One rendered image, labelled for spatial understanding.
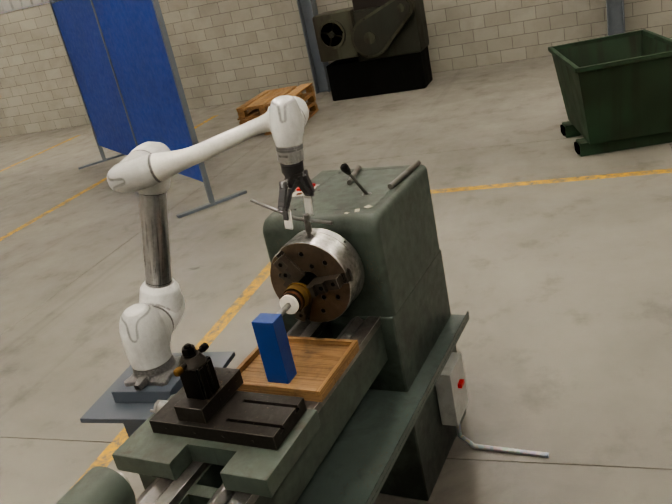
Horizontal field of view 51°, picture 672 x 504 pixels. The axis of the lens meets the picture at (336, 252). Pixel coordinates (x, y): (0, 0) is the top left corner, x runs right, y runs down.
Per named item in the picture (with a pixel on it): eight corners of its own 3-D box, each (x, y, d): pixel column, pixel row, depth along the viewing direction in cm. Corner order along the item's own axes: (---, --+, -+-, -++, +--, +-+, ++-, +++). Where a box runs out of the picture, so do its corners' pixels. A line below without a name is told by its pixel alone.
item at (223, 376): (217, 380, 220) (213, 366, 218) (244, 382, 215) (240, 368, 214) (178, 420, 204) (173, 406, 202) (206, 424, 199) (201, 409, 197)
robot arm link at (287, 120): (303, 147, 225) (308, 136, 237) (297, 99, 219) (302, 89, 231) (270, 150, 227) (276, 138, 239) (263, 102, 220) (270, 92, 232)
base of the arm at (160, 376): (117, 392, 259) (112, 380, 257) (148, 359, 279) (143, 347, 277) (160, 392, 253) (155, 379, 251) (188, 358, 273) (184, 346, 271)
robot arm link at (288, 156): (269, 147, 230) (272, 165, 232) (292, 149, 225) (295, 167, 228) (285, 139, 237) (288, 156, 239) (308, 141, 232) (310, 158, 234)
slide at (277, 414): (188, 396, 223) (184, 384, 221) (306, 410, 203) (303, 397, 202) (152, 433, 208) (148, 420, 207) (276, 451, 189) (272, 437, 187)
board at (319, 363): (270, 344, 257) (267, 334, 255) (359, 349, 240) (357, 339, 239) (225, 392, 232) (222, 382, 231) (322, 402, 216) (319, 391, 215)
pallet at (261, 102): (269, 117, 1126) (263, 90, 1110) (320, 109, 1099) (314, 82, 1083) (240, 139, 1017) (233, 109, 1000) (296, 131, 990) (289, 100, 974)
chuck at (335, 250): (287, 304, 266) (276, 228, 253) (364, 315, 253) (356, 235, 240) (276, 316, 259) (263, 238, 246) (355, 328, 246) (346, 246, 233)
